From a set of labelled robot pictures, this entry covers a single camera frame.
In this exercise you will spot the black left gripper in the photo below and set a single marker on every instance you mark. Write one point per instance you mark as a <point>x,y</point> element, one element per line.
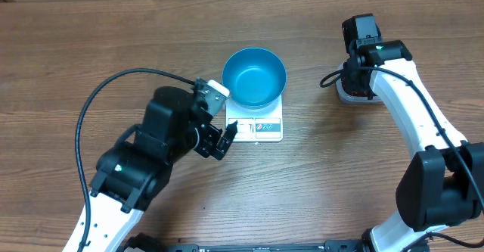
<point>209,133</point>

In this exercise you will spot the white digital kitchen scale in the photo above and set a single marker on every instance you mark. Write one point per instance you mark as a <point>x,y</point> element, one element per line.
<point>256,124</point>

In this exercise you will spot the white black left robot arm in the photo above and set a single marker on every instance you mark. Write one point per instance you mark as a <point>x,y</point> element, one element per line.
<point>139,165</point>

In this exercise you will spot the clear container of red beans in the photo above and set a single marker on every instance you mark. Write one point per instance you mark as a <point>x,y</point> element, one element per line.
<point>353,84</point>

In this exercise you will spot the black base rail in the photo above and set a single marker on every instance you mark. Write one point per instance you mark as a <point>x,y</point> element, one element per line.
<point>145,243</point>

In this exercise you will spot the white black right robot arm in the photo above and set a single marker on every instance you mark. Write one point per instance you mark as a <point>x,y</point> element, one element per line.
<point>443,184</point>

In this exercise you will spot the teal metal bowl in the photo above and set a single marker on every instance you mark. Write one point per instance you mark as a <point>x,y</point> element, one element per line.
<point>255,77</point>

